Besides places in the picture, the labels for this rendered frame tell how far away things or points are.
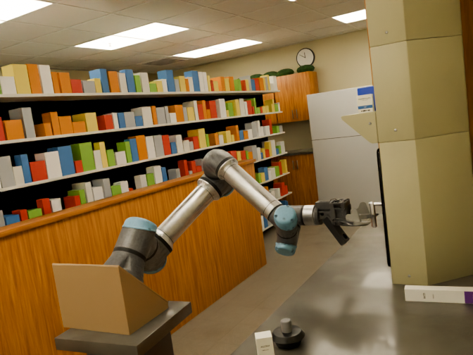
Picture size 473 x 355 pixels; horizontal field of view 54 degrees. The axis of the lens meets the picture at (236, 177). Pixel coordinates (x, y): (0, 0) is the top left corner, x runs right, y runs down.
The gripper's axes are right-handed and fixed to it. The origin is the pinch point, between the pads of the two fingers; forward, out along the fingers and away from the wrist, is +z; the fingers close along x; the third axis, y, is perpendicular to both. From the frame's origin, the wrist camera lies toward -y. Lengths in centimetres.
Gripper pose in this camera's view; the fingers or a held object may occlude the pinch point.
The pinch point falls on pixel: (373, 220)
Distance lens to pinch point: 166.2
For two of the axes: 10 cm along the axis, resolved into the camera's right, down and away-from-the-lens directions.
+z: 8.6, -0.5, -5.1
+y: -1.3, -9.8, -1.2
